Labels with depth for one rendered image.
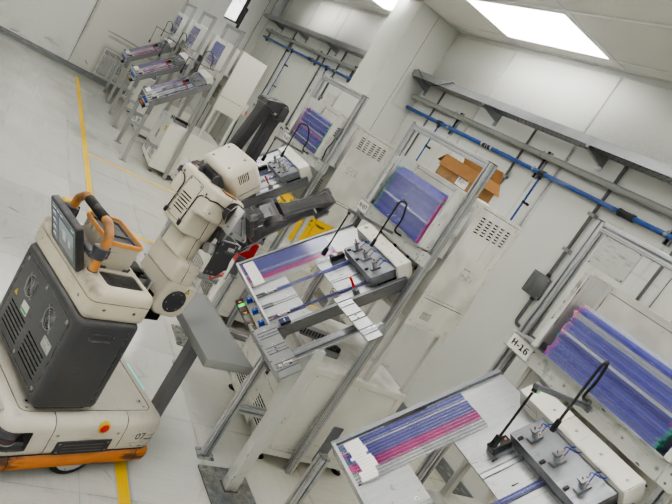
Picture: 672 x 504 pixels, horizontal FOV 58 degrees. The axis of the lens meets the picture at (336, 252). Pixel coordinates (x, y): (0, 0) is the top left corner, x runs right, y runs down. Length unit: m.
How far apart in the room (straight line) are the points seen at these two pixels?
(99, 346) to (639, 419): 1.79
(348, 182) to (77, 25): 7.53
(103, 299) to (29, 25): 9.19
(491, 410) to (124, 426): 1.42
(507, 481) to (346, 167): 2.69
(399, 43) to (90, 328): 4.61
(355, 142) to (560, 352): 2.43
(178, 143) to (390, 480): 5.72
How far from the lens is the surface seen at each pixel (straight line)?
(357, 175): 4.34
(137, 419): 2.67
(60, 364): 2.33
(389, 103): 6.27
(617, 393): 2.15
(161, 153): 7.34
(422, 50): 6.33
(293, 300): 3.02
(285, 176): 4.19
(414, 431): 2.28
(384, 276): 2.99
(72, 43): 11.19
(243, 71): 7.30
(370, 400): 3.36
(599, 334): 2.23
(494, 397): 2.40
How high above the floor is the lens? 1.73
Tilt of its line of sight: 11 degrees down
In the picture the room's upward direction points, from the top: 32 degrees clockwise
